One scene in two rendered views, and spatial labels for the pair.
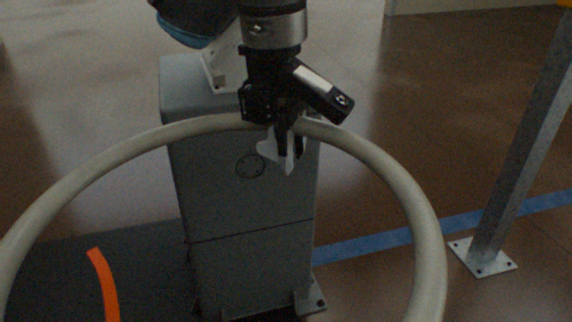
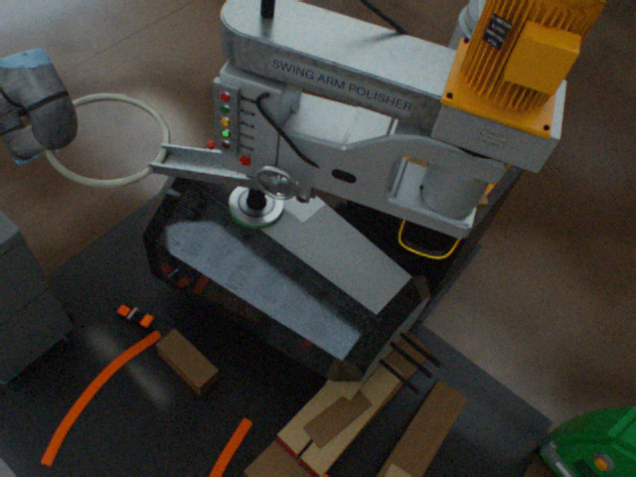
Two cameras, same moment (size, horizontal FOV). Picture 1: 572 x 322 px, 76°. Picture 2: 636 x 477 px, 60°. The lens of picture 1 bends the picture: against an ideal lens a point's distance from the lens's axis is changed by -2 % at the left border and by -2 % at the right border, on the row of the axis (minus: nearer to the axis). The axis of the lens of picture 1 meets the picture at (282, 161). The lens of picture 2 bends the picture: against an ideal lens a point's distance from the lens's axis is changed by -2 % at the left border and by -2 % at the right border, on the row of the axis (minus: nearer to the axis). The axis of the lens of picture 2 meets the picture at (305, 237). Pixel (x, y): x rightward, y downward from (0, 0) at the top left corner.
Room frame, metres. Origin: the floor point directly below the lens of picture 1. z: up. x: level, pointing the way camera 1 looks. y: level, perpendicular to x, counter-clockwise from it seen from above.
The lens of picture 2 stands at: (0.70, 1.74, 2.62)
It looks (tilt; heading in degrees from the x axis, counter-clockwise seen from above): 55 degrees down; 227
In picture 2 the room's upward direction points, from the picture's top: 11 degrees clockwise
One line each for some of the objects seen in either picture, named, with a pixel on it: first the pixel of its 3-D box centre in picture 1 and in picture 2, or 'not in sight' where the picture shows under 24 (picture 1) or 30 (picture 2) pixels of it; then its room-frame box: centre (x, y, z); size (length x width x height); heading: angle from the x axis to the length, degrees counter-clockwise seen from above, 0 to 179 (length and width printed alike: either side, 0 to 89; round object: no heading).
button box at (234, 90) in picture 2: not in sight; (227, 118); (0.06, 0.61, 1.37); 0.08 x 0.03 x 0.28; 125
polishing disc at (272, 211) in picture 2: not in sight; (256, 203); (-0.07, 0.61, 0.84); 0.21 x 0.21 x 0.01
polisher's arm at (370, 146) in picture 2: not in sight; (373, 159); (-0.29, 0.93, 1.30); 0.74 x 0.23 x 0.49; 125
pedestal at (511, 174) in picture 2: not in sight; (422, 211); (-0.99, 0.78, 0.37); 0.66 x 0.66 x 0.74; 16
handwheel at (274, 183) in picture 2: not in sight; (279, 176); (-0.04, 0.77, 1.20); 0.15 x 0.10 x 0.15; 125
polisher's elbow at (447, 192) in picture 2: not in sight; (457, 175); (-0.46, 1.14, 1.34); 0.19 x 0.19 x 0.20
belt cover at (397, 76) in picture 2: not in sight; (382, 76); (-0.28, 0.89, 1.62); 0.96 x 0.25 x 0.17; 125
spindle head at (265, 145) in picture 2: not in sight; (283, 122); (-0.12, 0.67, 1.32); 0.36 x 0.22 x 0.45; 125
